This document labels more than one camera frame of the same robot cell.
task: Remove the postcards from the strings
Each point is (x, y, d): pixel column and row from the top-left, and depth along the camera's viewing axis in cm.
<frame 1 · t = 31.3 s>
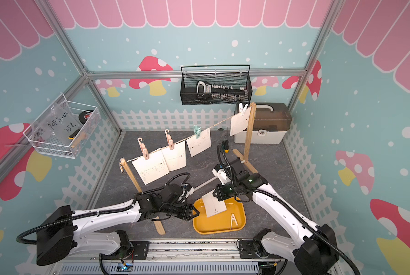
left hand: (193, 216, 77), fingers open
right hand: (214, 193, 76), fingers closed
yellow plastic tray: (220, 222, 83), on the table
postcard middle: (212, 205, 78), point 12 cm above the table
white clothespin: (233, 218, 83), point 2 cm above the table
brown white toolbox: (269, 122, 107), point 15 cm above the table
green yellow screwdriver: (226, 146, 111), point 3 cm above the table

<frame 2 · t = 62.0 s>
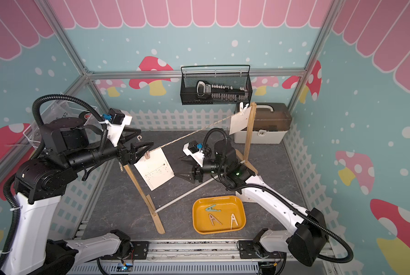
left hand: (144, 141, 53), fingers open
right hand: (177, 167, 63), fingers open
green clothespin: (211, 209, 87), on the table
pink clothespin: (212, 217, 84), on the table
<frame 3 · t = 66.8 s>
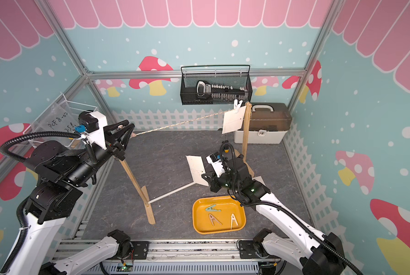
left hand: (131, 126, 51), fingers closed
right hand: (203, 175, 73), fingers closed
postcard far left: (196, 168, 74), point 25 cm above the table
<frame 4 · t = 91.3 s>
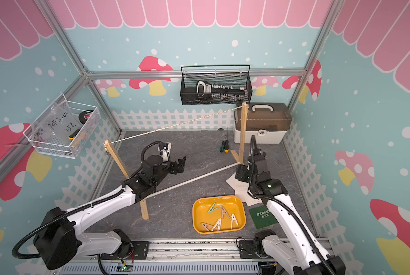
left hand: (176, 158, 82), fingers open
right hand: (245, 167, 79), fingers open
green clothespin: (212, 208, 87), point 2 cm above the table
pink clothespin: (223, 211, 86), on the table
white clothespin far right: (218, 224, 81), point 2 cm above the table
postcard from left: (235, 182, 97), on the table
postcard far right: (261, 216, 86), on the table
